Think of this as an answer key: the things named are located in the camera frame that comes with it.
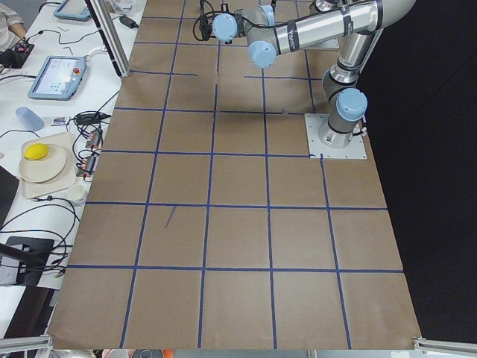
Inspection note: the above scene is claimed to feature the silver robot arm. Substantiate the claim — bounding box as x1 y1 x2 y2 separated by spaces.
206 0 414 149

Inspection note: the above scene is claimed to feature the brown paper table mat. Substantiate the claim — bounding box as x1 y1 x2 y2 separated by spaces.
48 1 420 349

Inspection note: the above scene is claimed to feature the white paper cup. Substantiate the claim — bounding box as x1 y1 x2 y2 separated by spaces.
66 184 88 204

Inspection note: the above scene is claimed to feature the beige tray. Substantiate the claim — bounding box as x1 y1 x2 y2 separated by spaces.
19 133 76 198

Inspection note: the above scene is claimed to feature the black power adapter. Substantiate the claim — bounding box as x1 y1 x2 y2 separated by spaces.
119 15 139 29

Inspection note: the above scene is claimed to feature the beige plate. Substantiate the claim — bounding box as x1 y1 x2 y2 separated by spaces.
19 144 67 183

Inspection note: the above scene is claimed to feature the yellow lemon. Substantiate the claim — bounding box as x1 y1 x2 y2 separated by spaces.
24 143 49 160

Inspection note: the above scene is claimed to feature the blue teach pendant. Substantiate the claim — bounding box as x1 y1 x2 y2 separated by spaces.
53 0 90 22
28 56 86 101

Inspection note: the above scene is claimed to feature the blue plastic cup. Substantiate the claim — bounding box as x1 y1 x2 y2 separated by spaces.
15 107 45 132

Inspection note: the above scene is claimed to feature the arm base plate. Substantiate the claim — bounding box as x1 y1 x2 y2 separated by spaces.
305 113 367 160

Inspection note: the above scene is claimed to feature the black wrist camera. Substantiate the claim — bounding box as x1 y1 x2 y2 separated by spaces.
199 14 212 41

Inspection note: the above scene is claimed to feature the aluminium frame post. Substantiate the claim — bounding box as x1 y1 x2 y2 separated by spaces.
85 0 130 78

